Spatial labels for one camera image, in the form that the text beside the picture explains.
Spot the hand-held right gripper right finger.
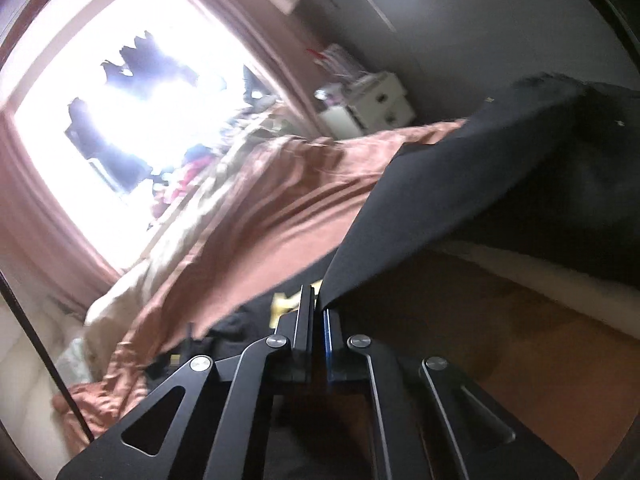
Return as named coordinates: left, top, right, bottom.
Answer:
left=322, top=307, right=581, bottom=480

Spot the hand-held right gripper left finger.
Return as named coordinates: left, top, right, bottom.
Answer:
left=56, top=284, right=318, bottom=480

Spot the large black garment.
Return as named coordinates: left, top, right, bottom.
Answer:
left=320, top=72, right=640, bottom=311

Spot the pile of colourful clothes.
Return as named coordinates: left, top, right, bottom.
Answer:
left=150, top=142, right=226, bottom=221

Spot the black shirt with yellow print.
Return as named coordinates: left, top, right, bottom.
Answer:
left=145, top=280, right=331, bottom=386

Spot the orange bed sheet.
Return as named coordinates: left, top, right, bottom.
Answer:
left=60, top=119, right=471, bottom=453

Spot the beige duvet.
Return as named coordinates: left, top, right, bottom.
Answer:
left=85, top=105, right=301, bottom=326

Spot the white nightstand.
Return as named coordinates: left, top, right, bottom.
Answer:
left=320, top=72, right=416, bottom=136

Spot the pale bundle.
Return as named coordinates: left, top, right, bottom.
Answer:
left=307, top=42, right=362, bottom=82

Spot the dark hanging garment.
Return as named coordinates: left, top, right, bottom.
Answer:
left=65, top=97, right=153, bottom=193
left=100, top=32, right=201, bottom=88

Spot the bright window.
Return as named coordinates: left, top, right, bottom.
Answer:
left=15, top=0, right=281, bottom=271

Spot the pink curtain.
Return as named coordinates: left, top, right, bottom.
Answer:
left=0, top=0, right=331, bottom=306

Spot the grey wardrobe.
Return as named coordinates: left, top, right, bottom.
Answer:
left=295, top=0, right=601, bottom=126

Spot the white bed frame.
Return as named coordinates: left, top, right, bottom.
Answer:
left=440, top=240, right=640, bottom=331

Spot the black cable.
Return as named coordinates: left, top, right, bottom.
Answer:
left=0, top=272, right=96, bottom=441

